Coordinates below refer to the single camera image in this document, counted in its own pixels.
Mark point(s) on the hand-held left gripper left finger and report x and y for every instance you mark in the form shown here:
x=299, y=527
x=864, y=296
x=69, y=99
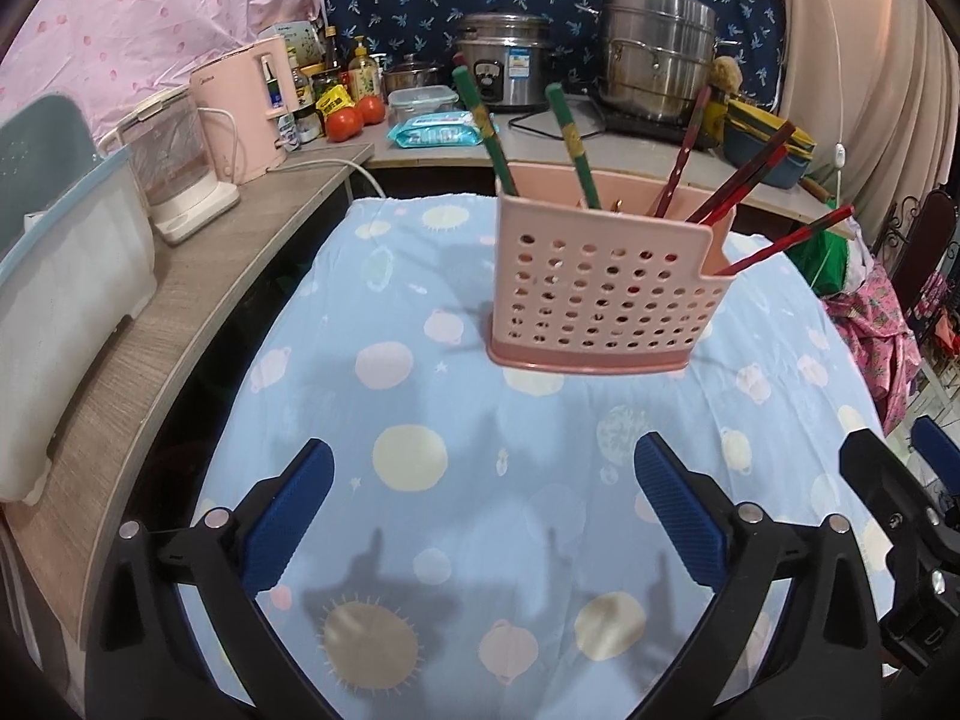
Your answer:
x=289, y=517

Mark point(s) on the beige curtain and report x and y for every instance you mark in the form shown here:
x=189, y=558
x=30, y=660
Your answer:
x=832, y=30

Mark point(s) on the small lidded steel pot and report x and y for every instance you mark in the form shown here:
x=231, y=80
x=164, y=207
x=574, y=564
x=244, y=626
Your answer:
x=411, y=76

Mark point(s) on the pink floral garment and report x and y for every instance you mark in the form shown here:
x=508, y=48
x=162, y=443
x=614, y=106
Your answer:
x=877, y=345

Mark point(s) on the red tomato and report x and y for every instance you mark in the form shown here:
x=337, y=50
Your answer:
x=345, y=124
x=371, y=109

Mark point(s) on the wood-grain side counter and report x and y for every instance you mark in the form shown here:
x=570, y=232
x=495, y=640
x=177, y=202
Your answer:
x=187, y=300

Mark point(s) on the steel steamer pot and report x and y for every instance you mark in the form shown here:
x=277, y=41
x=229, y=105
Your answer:
x=660, y=52

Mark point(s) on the pink electric kettle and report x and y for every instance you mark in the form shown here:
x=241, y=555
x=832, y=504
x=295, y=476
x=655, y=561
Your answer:
x=240, y=112

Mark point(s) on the blue dotted tablecloth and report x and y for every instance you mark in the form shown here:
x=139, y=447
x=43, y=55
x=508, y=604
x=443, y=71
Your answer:
x=450, y=405

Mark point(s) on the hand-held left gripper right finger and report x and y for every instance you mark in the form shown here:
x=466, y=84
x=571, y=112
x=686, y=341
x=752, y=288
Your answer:
x=675, y=510

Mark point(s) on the green chopstick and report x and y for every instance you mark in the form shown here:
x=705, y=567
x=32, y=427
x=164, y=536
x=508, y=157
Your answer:
x=574, y=146
x=484, y=127

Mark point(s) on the pink perforated utensil holder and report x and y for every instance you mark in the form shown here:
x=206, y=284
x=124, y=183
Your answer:
x=600, y=300

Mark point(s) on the black induction cooker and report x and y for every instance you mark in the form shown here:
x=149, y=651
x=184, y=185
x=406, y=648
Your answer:
x=622, y=120

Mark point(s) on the white green printed bag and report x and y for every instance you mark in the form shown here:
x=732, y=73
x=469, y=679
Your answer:
x=300, y=41

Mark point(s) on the yellow pump bottle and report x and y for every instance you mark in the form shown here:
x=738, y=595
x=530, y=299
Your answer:
x=364, y=67

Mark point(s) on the grey-green plastic basin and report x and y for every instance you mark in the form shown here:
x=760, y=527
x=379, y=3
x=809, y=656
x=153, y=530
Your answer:
x=37, y=157

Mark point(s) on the dark labelled jar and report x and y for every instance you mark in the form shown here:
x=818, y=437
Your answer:
x=304, y=109

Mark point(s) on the steel rice cooker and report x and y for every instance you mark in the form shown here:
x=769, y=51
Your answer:
x=510, y=60

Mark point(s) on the red chopstick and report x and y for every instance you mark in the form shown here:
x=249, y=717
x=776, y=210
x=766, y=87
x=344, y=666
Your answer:
x=682, y=150
x=757, y=181
x=787, y=240
x=750, y=165

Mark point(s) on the dark wooden chair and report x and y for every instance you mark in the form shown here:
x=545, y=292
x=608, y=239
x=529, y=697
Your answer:
x=930, y=240

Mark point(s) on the blue basin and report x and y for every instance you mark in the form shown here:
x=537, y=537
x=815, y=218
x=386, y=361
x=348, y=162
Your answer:
x=780, y=174

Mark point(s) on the yellow snack packet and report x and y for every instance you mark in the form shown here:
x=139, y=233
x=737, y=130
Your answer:
x=334, y=101

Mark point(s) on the clear food container blue lid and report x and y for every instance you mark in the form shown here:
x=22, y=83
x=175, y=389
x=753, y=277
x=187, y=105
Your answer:
x=424, y=101

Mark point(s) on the blue wet wipes pack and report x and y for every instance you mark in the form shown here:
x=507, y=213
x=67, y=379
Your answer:
x=439, y=131

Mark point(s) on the beige kitchen counter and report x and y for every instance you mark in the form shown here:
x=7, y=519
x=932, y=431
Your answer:
x=465, y=154

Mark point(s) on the pink dotted curtain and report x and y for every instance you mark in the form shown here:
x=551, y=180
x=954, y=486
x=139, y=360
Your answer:
x=150, y=7

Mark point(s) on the white appliance with clear jug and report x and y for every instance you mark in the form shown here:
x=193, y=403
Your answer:
x=172, y=165

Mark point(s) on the brown loofah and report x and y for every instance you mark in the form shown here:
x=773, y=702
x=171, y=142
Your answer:
x=726, y=75

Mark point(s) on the dark sauce bottle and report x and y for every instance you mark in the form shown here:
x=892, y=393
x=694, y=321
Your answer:
x=332, y=49

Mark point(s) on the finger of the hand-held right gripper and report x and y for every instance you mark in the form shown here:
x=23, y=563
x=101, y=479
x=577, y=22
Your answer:
x=885, y=480
x=941, y=457

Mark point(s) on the white storage box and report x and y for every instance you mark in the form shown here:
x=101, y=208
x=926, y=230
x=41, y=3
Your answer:
x=67, y=315

